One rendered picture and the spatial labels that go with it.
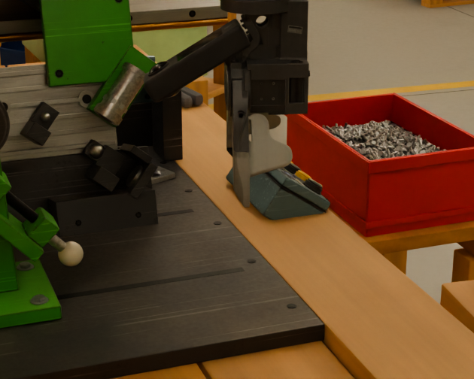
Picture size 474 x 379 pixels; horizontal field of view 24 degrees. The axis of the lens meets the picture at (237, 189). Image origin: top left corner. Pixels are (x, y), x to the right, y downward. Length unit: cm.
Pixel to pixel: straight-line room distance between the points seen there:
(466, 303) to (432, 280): 204
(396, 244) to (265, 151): 59
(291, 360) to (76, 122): 48
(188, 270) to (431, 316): 29
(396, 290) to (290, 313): 14
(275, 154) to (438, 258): 248
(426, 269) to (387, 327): 229
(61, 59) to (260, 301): 43
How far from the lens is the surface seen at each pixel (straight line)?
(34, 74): 144
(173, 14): 159
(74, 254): 122
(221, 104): 446
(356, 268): 130
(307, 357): 115
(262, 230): 140
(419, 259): 353
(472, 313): 133
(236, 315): 119
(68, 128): 145
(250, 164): 108
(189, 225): 141
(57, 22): 143
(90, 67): 143
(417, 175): 164
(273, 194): 142
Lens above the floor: 145
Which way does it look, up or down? 21 degrees down
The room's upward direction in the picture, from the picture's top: straight up
